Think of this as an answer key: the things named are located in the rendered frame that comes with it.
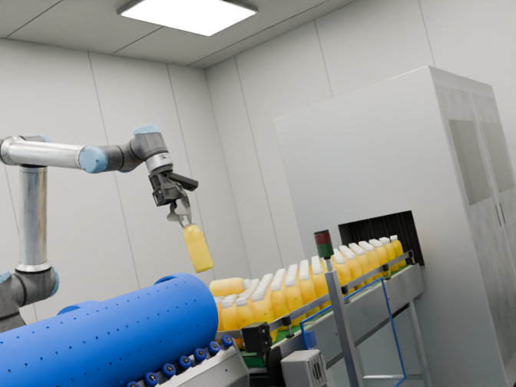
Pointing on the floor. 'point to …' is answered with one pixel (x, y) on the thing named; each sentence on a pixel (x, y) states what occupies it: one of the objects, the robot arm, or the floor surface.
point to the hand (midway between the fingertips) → (187, 222)
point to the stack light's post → (343, 329)
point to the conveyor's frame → (413, 282)
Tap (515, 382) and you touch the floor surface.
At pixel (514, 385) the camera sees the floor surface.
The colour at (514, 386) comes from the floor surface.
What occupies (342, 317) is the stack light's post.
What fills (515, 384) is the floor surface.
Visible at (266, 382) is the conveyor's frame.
